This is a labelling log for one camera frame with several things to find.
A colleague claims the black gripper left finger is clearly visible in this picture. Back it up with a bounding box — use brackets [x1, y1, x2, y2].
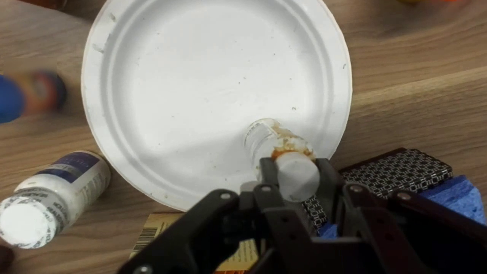
[119, 157, 326, 274]

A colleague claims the white paper plate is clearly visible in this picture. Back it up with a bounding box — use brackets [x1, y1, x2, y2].
[81, 0, 355, 213]

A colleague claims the blue sponge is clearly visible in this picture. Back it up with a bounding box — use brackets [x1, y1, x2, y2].
[318, 173, 487, 240]

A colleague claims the white bottle blue label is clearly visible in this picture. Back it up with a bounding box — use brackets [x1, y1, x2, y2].
[0, 150, 113, 249]

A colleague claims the blue-capped small bottle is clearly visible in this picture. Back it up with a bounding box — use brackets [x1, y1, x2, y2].
[0, 68, 69, 125]

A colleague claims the black mesh box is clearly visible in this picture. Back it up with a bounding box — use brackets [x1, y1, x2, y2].
[303, 147, 454, 240]

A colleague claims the yellow cardboard box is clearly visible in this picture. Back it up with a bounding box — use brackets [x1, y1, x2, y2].
[128, 211, 262, 274]

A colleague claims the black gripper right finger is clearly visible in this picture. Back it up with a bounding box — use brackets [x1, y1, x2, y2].
[314, 157, 487, 274]

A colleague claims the stained white pill bottle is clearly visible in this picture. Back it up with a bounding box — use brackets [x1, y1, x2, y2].
[244, 117, 323, 204]

